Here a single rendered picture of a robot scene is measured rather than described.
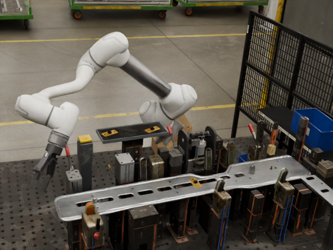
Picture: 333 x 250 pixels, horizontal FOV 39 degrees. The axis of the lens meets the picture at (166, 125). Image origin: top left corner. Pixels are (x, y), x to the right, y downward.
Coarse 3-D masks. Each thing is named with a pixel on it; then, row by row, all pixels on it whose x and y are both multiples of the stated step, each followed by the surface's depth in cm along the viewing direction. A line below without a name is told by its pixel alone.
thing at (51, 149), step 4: (48, 144) 220; (52, 144) 219; (48, 148) 219; (52, 148) 219; (56, 148) 219; (60, 148) 221; (48, 152) 218; (52, 152) 218; (56, 152) 219; (60, 152) 221; (52, 156) 220; (48, 160) 218
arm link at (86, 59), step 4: (88, 52) 263; (84, 56) 264; (88, 56) 262; (80, 60) 266; (84, 60) 262; (88, 60) 262; (92, 60) 261; (80, 64) 261; (88, 64) 261; (92, 64) 262; (96, 64) 262; (96, 68) 264; (100, 68) 265; (96, 72) 267
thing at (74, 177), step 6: (66, 174) 232; (72, 174) 233; (78, 174) 233; (66, 180) 233; (72, 180) 228; (78, 180) 230; (66, 186) 236; (72, 186) 230; (78, 186) 231; (66, 192) 238; (72, 192) 232; (78, 204) 237; (66, 228) 251
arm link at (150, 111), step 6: (150, 102) 302; (156, 102) 304; (144, 108) 302; (150, 108) 299; (156, 108) 300; (144, 114) 300; (150, 114) 299; (156, 114) 299; (162, 114) 299; (144, 120) 303; (150, 120) 301; (156, 120) 301; (162, 120) 301; (168, 120) 302
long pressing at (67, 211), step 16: (256, 160) 268; (272, 160) 270; (288, 160) 271; (176, 176) 248; (192, 176) 249; (208, 176) 250; (224, 176) 252; (256, 176) 254; (272, 176) 255; (288, 176) 256; (304, 176) 258; (80, 192) 229; (96, 192) 231; (112, 192) 232; (128, 192) 232; (160, 192) 234; (176, 192) 235; (192, 192) 236; (208, 192) 238; (64, 208) 218; (80, 208) 219; (96, 208) 220; (112, 208) 220
